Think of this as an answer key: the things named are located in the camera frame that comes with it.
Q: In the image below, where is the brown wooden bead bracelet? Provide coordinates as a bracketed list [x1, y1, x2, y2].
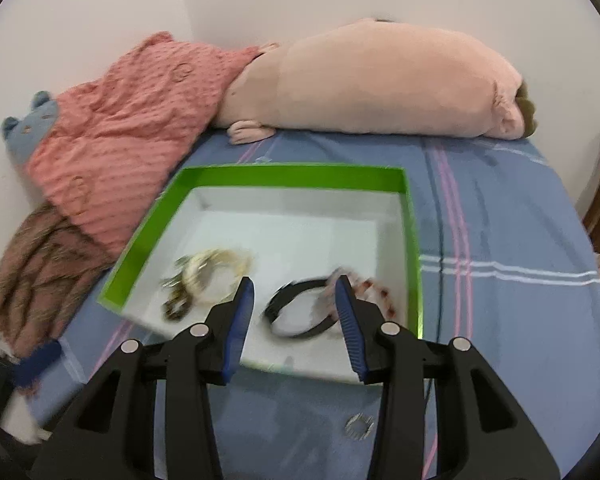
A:
[160, 253, 207, 322]

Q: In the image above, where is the red bead bracelet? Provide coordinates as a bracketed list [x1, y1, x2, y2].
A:
[352, 274, 397, 316]

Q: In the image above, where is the silver metal bangle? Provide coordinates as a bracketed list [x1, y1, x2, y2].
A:
[181, 249, 252, 307]

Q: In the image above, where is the black wristwatch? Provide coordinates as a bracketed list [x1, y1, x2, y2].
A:
[262, 276, 336, 341]

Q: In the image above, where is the blue striped bed sheet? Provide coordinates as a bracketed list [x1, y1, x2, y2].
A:
[24, 129, 600, 480]

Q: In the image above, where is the brown fringed scarf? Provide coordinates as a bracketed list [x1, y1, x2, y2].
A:
[0, 201, 119, 391]

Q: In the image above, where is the green cardboard box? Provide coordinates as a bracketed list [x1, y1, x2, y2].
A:
[99, 164, 424, 382]

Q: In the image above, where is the pink dotted blanket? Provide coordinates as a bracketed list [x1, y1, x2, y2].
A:
[24, 32, 260, 257]

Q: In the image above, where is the blue plush toy head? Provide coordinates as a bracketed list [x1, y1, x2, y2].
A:
[1, 91, 59, 166]

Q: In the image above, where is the long pink plush pillow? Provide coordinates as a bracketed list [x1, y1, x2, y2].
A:
[213, 18, 536, 144]

